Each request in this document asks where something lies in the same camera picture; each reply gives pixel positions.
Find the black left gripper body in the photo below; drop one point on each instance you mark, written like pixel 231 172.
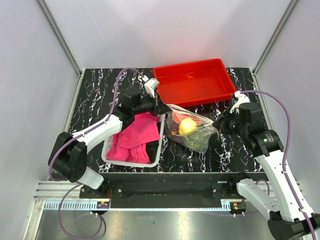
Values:
pixel 151 104

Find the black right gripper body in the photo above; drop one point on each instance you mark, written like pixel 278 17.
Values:
pixel 232 124

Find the clear zip top bag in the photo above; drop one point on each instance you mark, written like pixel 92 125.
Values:
pixel 173 127

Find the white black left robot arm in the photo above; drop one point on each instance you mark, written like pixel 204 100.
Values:
pixel 69 153

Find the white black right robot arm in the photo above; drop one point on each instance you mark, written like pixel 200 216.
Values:
pixel 288 215

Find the red fake food piece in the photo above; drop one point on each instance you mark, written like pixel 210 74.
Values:
pixel 178 117

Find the yellow fake fruit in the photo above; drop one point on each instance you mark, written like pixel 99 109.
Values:
pixel 187 126

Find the green fake vegetable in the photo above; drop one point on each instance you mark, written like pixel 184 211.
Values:
pixel 198 141

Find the red plastic tray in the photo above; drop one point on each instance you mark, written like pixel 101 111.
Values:
pixel 194 83

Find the black cloth in basket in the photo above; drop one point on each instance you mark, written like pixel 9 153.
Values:
pixel 151 150

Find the pink cloth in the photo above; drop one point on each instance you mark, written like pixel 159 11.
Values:
pixel 130 145

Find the white perforated plastic basket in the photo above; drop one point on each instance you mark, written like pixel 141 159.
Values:
pixel 108 143

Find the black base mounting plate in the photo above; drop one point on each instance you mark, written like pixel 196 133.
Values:
pixel 170 191

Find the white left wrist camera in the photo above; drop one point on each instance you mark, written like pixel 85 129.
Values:
pixel 150 84

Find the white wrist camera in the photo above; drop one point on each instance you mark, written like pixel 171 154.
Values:
pixel 238 98
pixel 150 84

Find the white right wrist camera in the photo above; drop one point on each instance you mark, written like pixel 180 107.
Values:
pixel 238 98

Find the aluminium frame rail left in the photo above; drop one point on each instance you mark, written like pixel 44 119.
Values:
pixel 44 8

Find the aluminium frame rail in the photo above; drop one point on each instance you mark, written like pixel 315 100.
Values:
pixel 44 8
pixel 276 33

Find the aluminium frame rail right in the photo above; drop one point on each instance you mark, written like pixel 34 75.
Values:
pixel 276 33

